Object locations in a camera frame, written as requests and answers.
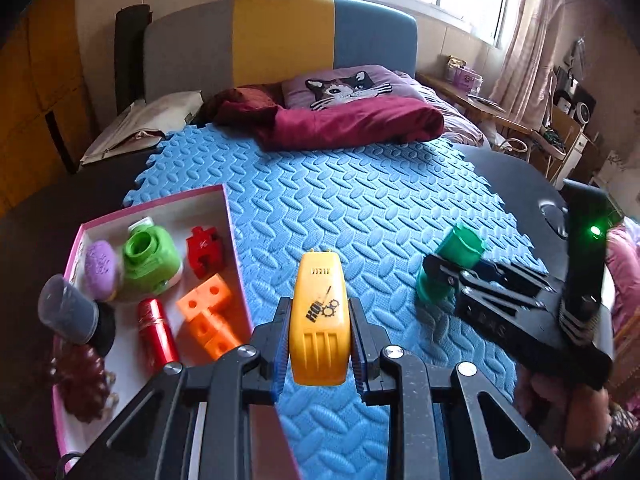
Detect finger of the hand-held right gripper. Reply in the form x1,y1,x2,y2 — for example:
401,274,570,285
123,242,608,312
424,254,501,306
477,259,557,293

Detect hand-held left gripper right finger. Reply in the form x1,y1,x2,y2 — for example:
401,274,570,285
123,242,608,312
348,297,576,480

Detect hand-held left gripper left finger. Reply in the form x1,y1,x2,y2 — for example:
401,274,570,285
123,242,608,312
65,297,293,480

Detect green plastic spool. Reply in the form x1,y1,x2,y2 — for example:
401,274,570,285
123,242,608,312
416,222,487,305

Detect yellow plastic toy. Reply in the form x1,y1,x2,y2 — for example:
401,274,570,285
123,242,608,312
289,251,353,388

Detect orange linked cubes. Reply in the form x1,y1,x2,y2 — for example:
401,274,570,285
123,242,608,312
176,273,242,361

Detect red linked cubes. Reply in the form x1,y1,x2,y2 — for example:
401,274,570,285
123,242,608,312
186,226,222,281

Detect red metallic cylinder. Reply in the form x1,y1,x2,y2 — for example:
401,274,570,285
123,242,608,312
137,297,181,376

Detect green plastic punch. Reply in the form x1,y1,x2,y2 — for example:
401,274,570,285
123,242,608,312
121,217,182,303

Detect pink-edged white box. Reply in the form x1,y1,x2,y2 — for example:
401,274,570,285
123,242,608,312
51,185,301,480

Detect purple oval case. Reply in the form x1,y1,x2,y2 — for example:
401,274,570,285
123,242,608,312
81,240,122,301

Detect brown wooden massage brush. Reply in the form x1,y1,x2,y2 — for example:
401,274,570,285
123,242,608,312
47,345,121,423

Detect grey jar with black lid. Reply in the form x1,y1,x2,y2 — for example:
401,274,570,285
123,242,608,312
38,274,117,356

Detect person's right hand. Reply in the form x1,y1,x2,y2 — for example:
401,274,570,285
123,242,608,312
517,360,613,461

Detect black oval table grommet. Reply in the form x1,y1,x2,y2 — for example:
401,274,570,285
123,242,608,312
537,200,571,238

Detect person's pink clothing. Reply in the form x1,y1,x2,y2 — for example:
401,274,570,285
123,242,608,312
600,222,640,466

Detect blue foam mat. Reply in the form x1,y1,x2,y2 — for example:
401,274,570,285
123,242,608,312
121,125,551,480

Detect small wooden cabinet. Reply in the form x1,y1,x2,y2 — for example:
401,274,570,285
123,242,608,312
530,105,588,181

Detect pink bedding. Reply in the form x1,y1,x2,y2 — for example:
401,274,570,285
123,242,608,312
395,71,486,148

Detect white round device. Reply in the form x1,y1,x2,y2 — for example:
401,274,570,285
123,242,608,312
571,96,597,123

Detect wooden side table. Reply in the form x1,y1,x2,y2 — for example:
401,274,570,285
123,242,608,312
417,72,533,136

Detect maroon blanket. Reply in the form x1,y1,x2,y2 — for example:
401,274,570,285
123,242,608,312
202,87,446,151

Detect purple gift boxes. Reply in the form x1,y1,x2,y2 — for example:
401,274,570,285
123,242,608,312
446,55,485,88

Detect purple cat pillow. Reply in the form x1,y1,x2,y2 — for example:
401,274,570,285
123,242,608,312
281,65,426,111

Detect pink curtain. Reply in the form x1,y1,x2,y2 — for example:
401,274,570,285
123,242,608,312
492,0,558,106

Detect white tote bag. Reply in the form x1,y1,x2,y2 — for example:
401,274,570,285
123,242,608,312
80,90,205,166

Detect grey yellow blue headboard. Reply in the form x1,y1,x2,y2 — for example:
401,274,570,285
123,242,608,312
143,0,418,106

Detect wooden wardrobe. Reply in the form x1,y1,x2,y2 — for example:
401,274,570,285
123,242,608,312
0,0,96,211

